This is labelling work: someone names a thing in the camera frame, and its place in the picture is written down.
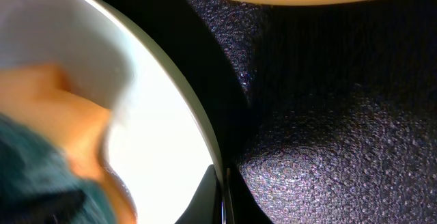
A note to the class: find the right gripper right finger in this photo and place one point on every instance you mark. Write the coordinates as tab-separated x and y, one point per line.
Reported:
241	207

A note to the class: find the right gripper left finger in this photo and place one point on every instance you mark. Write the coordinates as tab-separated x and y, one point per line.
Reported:
206	205

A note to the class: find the light blue plate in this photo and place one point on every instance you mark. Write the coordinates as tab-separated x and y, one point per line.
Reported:
160	142

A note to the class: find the green yellow sponge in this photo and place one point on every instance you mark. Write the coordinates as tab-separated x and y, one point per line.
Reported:
52	168

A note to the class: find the round black tray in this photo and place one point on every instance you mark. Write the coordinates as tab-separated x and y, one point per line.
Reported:
328	112

